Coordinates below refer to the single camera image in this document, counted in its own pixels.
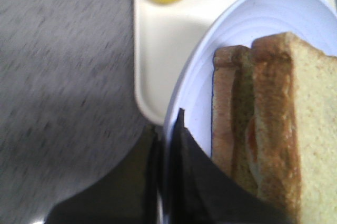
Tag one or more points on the light blue plate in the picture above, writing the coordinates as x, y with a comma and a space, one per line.
244, 21

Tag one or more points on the bread slice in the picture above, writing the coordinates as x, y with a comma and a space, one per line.
232, 110
295, 119

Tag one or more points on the white rectangular tray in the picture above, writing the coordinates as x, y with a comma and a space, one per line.
164, 37

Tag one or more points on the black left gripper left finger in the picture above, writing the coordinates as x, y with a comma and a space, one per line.
127, 194

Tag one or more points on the fried egg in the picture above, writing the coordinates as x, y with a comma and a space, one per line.
251, 149

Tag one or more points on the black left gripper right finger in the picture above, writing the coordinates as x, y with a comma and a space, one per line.
200, 193

